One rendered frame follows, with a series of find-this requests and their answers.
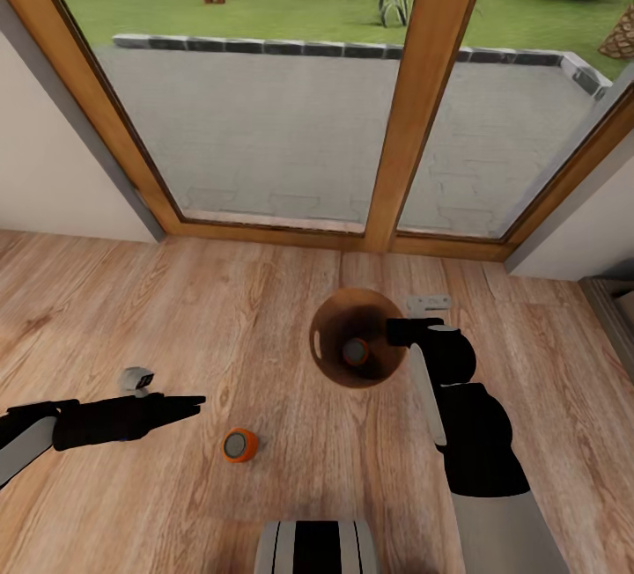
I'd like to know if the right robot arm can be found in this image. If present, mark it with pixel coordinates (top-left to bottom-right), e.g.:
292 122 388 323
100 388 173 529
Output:
386 294 571 574

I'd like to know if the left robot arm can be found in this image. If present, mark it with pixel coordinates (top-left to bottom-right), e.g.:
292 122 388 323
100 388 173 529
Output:
0 366 206 490

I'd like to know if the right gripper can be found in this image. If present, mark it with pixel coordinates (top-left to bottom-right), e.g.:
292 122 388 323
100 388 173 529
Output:
386 318 443 348

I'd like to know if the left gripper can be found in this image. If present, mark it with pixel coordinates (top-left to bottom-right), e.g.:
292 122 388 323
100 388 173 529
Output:
85 392 206 445

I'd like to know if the trash can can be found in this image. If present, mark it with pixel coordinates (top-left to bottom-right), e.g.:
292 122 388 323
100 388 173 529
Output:
308 288 409 390

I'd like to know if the can of soda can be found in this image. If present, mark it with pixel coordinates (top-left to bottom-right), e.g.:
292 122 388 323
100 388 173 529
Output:
343 337 374 371
223 428 258 464

